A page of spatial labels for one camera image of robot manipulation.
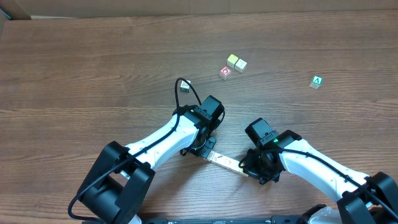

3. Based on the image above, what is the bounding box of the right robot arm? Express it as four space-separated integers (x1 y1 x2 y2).
239 118 397 223

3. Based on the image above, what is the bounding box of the red edged picture block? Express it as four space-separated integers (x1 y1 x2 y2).
222 156 236 170

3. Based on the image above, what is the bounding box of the yellow top wooden block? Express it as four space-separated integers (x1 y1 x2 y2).
226 54 239 68

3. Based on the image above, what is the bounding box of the green side picture block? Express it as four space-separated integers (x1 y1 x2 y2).
180 80 191 93

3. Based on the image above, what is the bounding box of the red top wooden block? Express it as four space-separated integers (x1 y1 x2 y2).
220 66 231 80

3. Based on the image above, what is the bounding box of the green letter wooden block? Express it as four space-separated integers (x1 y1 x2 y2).
309 75 323 89

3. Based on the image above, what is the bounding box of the plain white wooden block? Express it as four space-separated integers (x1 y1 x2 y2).
234 58 247 73

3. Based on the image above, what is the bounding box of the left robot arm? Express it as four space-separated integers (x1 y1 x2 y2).
68 108 224 223

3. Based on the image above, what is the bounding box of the acorn picture wooden block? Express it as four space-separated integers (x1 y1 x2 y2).
238 168 249 177

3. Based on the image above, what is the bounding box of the plain cream wooden block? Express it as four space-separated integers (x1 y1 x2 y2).
230 160 243 174

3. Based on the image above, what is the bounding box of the hammer picture wooden block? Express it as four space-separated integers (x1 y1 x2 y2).
212 152 228 166

